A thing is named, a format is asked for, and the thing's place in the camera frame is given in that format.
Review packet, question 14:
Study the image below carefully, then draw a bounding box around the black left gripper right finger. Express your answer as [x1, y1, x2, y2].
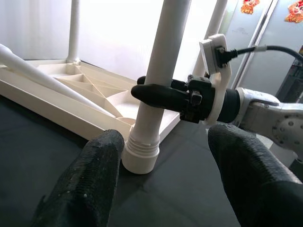
[207, 124, 303, 227]

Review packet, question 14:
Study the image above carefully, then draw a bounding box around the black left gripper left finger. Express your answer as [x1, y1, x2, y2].
[30, 129, 125, 227]

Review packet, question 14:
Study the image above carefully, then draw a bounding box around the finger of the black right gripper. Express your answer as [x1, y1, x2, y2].
[131, 84, 190, 111]
[137, 75, 189, 90]

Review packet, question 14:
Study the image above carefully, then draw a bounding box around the white plastic children table top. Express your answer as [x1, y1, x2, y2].
[0, 42, 180, 175]

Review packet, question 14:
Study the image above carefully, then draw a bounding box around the black tablecloth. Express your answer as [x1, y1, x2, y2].
[0, 94, 303, 227]

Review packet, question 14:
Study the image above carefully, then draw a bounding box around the grey sliding door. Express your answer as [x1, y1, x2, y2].
[220, 0, 303, 102]

